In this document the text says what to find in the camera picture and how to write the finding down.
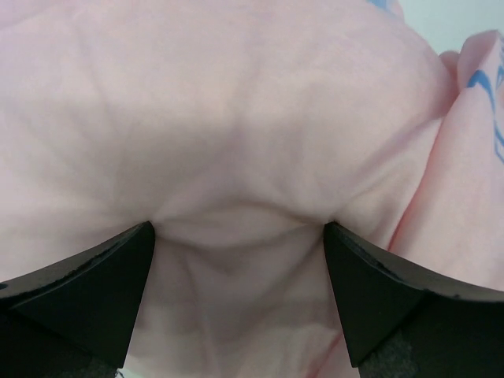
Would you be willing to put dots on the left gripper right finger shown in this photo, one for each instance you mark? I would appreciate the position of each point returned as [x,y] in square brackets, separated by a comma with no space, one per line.
[398,316]

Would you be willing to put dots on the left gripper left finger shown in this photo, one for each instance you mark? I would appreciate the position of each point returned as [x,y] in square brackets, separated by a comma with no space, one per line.
[78,314]

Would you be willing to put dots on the blue and pink printed pillowcase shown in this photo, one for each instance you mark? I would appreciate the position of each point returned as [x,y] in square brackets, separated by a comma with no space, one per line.
[239,129]

